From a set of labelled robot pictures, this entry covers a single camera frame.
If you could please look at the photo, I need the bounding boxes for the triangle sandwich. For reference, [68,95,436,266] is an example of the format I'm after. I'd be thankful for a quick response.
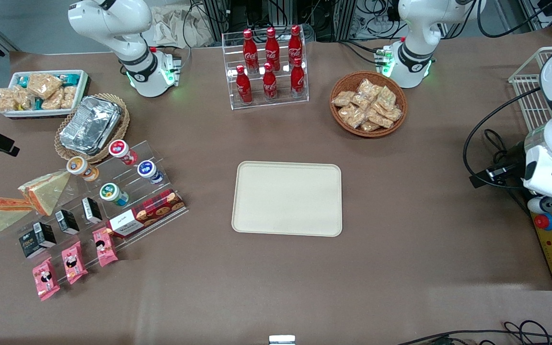
[0,196,35,237]
[17,170,72,217]

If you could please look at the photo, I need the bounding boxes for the beige plastic tray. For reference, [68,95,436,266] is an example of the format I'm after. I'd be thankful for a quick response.
[231,161,343,237]

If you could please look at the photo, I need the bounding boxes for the wrapped rice cracker packet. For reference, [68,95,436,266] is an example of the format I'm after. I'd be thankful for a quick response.
[41,91,64,111]
[13,86,35,111]
[0,88,18,113]
[60,85,78,109]
[27,73,63,100]

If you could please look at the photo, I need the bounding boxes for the orange lid yogurt cup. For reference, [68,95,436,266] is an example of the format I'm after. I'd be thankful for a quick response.
[67,156,100,182]

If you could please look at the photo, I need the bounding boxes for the silver foil container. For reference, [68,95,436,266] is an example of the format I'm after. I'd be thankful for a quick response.
[59,95,123,155]

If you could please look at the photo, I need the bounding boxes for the white plastic bin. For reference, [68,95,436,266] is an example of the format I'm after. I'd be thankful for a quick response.
[3,70,90,119]

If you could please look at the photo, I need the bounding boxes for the large black carton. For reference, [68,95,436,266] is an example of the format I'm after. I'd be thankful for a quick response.
[19,222,57,259]

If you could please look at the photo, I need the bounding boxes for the small black carton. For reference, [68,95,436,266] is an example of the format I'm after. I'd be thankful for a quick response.
[81,197,103,224]
[55,209,80,235]

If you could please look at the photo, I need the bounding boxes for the brown table cover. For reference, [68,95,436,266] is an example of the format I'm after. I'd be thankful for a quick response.
[0,26,552,345]

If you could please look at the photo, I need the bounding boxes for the red lid yogurt cup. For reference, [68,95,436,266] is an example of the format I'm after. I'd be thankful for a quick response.
[108,139,138,166]

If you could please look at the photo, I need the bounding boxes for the green lid yogurt cup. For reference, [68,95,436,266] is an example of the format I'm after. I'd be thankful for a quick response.
[99,183,129,207]

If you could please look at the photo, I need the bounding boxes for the oval brown wicker basket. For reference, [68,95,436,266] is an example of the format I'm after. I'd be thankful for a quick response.
[55,93,130,165]

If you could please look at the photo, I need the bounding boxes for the pink snack packet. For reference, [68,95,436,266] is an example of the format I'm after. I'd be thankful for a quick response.
[92,227,119,267]
[61,241,88,285]
[32,257,60,301]

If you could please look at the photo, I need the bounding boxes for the blue lid yogurt cup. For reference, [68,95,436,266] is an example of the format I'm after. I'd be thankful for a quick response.
[137,160,164,185]

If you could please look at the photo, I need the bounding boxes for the round brown wicker basket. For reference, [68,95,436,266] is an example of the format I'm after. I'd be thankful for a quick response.
[329,71,408,138]

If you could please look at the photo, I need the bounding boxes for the clear acrylic stepped display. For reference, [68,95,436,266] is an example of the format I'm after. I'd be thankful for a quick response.
[17,140,189,269]

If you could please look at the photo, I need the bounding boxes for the red plaid cookie box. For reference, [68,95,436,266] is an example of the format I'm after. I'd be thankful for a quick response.
[106,188,186,239]

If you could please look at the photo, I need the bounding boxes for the beige cloth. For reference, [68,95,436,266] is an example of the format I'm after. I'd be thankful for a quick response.
[144,5,214,48]

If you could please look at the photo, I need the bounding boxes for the red cola bottle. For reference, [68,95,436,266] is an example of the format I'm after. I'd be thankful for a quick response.
[236,65,253,104]
[263,62,277,101]
[265,27,280,71]
[242,29,259,72]
[290,57,305,99]
[288,25,303,68]

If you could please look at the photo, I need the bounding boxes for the clear acrylic bottle rack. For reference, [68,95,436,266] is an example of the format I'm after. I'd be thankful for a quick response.
[222,30,310,111]

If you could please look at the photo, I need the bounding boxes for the black power cable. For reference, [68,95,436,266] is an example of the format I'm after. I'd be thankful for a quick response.
[483,128,530,216]

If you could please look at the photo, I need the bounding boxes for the black camera cable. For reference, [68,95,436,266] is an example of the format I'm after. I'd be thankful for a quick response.
[463,88,542,188]

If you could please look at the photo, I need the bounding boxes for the white wire rack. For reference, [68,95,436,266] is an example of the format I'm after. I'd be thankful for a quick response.
[508,46,552,132]

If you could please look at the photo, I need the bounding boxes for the black floor cables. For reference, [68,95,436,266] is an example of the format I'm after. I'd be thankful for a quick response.
[396,320,552,345]

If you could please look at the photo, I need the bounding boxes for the aluminium frame rack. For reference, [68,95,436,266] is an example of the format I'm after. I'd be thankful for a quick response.
[199,0,401,43]

